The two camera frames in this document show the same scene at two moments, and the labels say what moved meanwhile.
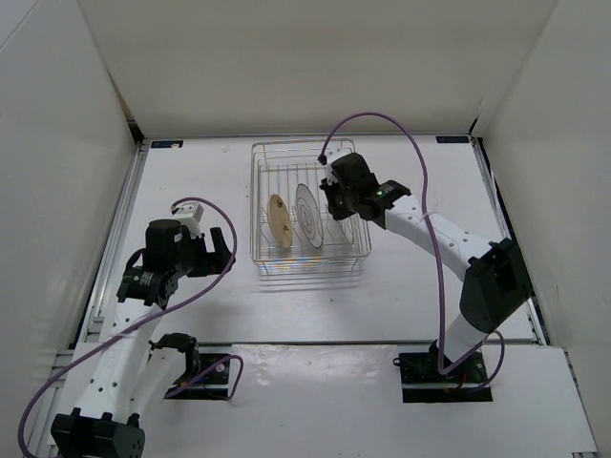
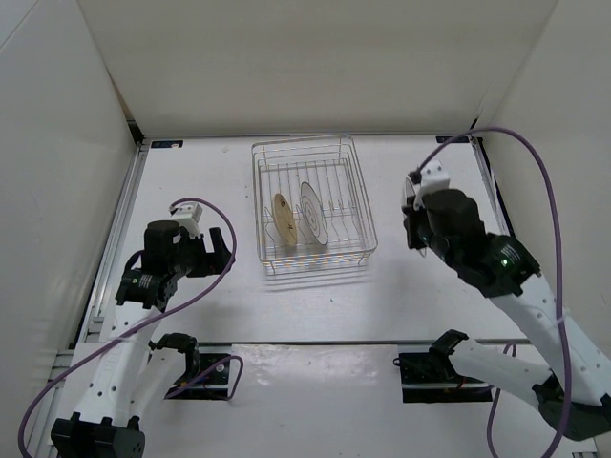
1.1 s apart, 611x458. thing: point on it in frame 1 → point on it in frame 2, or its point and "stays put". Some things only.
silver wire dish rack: (291, 231) stays put
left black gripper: (211, 262) stays put
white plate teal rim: (346, 234) → (409, 192)
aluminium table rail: (91, 321) stays put
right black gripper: (328, 187) → (411, 214)
